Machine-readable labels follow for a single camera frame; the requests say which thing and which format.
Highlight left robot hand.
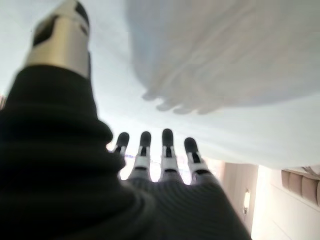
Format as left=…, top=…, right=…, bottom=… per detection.
left=0, top=0, right=253, bottom=240

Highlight white duvet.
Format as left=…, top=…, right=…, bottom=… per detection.
left=0, top=0, right=320, bottom=171

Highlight tufted upholstered headboard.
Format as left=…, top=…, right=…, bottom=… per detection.
left=281, top=167, right=320, bottom=206

